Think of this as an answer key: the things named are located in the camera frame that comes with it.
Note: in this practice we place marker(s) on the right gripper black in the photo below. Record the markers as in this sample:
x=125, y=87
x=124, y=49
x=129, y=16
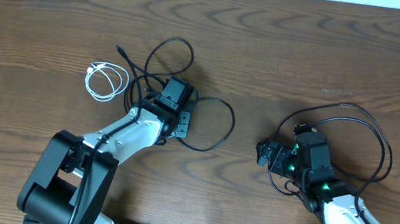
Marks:
x=282, y=152

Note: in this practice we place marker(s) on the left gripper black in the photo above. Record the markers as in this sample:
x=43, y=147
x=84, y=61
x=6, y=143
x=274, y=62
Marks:
x=183, y=131

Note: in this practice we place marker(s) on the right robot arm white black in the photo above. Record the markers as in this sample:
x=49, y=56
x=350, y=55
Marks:
x=308, y=166

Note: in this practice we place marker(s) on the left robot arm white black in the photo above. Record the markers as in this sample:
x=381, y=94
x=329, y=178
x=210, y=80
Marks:
x=71, y=179

